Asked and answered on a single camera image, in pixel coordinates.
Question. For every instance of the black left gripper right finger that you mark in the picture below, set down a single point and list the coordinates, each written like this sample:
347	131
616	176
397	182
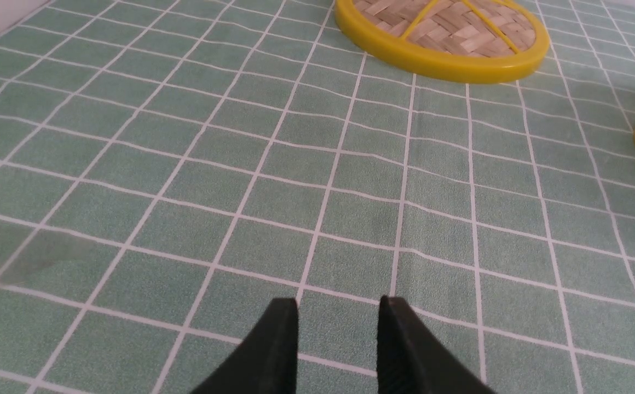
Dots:
410	359

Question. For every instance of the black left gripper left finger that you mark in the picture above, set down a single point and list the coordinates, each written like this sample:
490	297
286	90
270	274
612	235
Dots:
266	360

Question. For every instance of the green checkered tablecloth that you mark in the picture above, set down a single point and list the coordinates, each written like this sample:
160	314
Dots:
169	167

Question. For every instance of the yellow-rimmed bamboo steamer lid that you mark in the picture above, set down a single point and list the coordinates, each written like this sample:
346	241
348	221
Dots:
479	42

